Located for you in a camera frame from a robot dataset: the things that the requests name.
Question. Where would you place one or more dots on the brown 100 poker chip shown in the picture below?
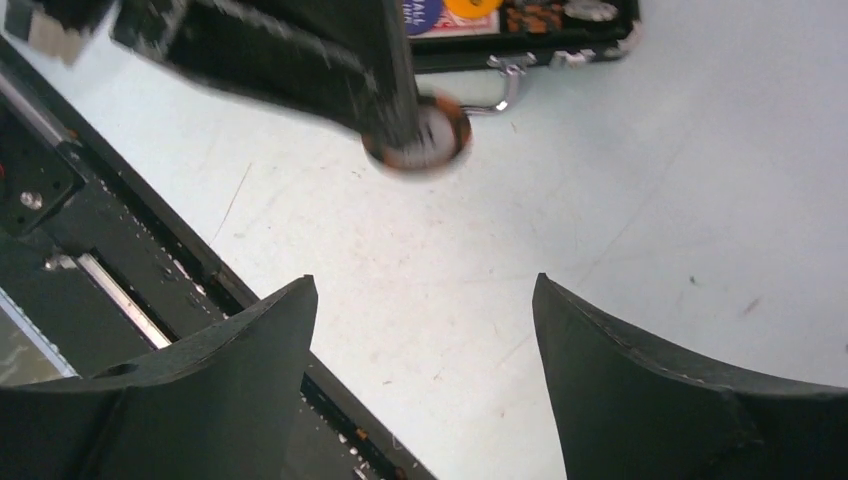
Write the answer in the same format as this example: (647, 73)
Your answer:
(443, 138)

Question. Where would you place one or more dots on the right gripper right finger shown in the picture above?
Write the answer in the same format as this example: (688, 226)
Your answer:
(629, 404)

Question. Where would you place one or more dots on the brown chip stack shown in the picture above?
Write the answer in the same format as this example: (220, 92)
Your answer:
(533, 17)

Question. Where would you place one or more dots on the blue small blind button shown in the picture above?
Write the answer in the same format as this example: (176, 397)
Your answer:
(420, 16)

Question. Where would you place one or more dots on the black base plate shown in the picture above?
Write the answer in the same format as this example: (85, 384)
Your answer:
(97, 270)

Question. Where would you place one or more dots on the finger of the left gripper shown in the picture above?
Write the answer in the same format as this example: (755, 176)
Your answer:
(344, 61)

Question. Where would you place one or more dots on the black aluminium poker case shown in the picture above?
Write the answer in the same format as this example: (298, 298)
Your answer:
(510, 37)

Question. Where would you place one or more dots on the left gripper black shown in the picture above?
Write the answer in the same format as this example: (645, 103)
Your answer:
(63, 29)

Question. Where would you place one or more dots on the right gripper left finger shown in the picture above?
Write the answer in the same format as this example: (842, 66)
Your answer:
(218, 404)

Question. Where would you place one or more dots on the orange big blind button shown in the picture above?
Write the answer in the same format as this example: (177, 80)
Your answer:
(472, 9)

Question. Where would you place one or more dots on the red white chip stack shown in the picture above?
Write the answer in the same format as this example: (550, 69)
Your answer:
(590, 10)

